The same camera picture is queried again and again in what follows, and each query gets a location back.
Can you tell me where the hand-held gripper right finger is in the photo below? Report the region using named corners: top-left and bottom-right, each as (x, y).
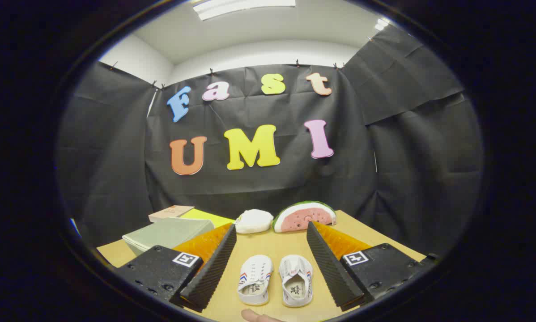
top-left (306, 221), bottom-right (441, 312)

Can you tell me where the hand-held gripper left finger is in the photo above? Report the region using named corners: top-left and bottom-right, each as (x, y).
top-left (116, 223), bottom-right (237, 313)

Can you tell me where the white canvas shoe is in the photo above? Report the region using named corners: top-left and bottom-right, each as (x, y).
top-left (279, 254), bottom-right (314, 308)
top-left (237, 255), bottom-right (274, 306)

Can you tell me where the grey-green fabric storage box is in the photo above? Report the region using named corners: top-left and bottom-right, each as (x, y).
top-left (122, 217), bottom-right (215, 256)

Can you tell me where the yellow book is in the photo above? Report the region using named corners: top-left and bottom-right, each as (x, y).
top-left (180, 208), bottom-right (235, 229)

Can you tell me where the watermelon slice plush toy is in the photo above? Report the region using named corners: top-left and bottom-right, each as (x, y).
top-left (272, 201), bottom-right (337, 233)

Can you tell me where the white plush toy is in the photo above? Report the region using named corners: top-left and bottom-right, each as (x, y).
top-left (235, 209), bottom-right (274, 234)

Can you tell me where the beige book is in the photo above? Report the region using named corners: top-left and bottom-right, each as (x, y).
top-left (148, 205), bottom-right (195, 223)

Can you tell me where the long ceiling light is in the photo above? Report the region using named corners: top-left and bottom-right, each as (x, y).
top-left (192, 0), bottom-right (296, 21)

